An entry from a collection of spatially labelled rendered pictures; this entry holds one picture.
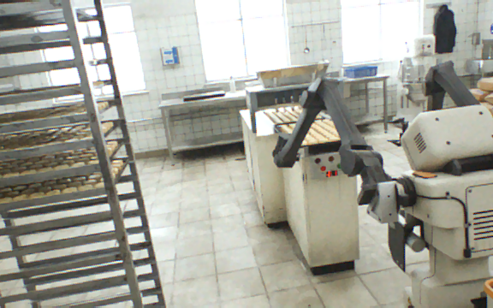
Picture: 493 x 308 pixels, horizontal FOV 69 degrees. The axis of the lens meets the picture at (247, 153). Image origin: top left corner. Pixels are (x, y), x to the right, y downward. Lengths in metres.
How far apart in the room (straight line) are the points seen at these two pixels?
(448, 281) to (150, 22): 5.31
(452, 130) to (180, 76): 5.06
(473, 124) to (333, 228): 1.43
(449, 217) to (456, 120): 0.26
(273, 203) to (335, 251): 0.75
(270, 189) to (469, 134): 2.03
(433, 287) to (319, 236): 1.26
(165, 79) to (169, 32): 0.72
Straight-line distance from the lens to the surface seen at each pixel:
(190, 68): 5.82
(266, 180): 2.88
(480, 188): 1.08
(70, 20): 1.30
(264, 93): 2.81
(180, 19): 5.85
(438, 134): 1.05
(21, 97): 1.39
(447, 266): 1.19
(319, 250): 2.42
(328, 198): 2.28
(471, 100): 1.44
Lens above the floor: 1.47
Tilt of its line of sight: 16 degrees down
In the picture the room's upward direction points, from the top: 7 degrees counter-clockwise
